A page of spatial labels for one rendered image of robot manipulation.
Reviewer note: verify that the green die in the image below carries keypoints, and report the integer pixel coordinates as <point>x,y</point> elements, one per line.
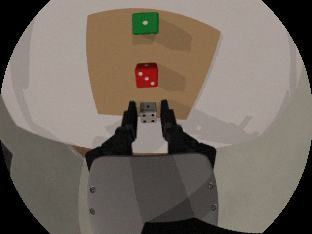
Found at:
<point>145,23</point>

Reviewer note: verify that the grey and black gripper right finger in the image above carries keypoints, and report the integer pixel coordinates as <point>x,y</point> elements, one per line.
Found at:
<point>179,141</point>

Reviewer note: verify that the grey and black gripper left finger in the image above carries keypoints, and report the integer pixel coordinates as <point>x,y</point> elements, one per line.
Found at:
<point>118,143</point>

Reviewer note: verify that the red die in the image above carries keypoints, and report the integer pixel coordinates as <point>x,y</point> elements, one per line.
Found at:
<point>146,75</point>

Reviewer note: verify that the brown square mat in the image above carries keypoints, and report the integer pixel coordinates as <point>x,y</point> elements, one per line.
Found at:
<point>183,51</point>

